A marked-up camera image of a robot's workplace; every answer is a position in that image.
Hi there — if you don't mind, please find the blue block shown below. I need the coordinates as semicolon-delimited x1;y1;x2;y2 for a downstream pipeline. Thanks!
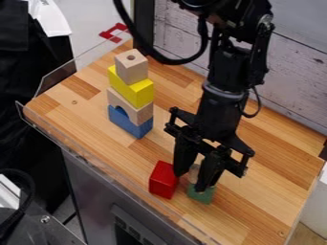
105;104;155;140

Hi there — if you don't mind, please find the yellow block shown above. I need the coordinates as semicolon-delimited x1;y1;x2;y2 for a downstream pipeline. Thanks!
105;64;156;110

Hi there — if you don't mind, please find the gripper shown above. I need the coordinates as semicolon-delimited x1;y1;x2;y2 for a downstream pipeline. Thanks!
163;80;257;193

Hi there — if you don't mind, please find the natural wood cube with hole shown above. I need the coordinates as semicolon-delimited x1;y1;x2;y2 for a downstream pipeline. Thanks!
112;48;151;86

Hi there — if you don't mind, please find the thick black cable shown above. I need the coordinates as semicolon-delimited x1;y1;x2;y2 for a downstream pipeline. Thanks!
111;0;211;67

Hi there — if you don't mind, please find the red block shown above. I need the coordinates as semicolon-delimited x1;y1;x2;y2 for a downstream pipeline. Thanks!
146;159;181;200

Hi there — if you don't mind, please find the natural wood arch block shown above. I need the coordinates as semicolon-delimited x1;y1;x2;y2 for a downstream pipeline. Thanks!
104;87;155;127

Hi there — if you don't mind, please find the green block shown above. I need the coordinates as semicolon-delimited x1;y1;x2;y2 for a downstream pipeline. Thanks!
186;182;218;206

